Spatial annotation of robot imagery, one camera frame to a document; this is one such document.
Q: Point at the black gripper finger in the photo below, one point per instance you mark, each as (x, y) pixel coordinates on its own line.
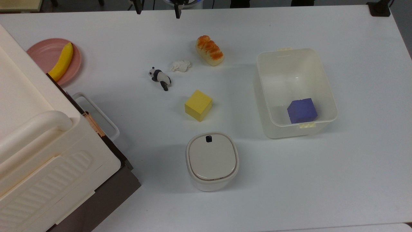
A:
(178, 9)
(138, 6)

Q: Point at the toy bread loaf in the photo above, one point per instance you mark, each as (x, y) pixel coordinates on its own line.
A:
(210, 50)

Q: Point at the white plastic basket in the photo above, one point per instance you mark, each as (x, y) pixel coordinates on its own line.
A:
(296, 93)

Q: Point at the small white crumpled lump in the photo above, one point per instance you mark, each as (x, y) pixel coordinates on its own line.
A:
(180, 66)

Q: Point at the black base foot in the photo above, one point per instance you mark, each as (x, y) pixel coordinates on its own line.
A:
(240, 3)
(302, 2)

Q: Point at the toy panda figure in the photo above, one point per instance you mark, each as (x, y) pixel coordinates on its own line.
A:
(160, 77)

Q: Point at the yellow toy banana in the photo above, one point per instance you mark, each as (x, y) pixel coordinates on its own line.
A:
(62, 62)

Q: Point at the yellow cube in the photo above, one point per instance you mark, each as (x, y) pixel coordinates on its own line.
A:
(198, 105)

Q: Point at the pink plate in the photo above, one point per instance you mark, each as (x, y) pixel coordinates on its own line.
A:
(45, 56)

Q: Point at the beige wooden desk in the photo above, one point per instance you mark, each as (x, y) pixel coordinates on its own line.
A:
(19, 4)

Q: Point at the beige lidded trash can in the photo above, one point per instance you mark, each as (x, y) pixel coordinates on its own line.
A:
(211, 160)

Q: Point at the purple cube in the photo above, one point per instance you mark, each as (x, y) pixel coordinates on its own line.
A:
(302, 110)

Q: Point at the black camera stand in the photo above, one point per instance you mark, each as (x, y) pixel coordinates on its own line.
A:
(379, 8)

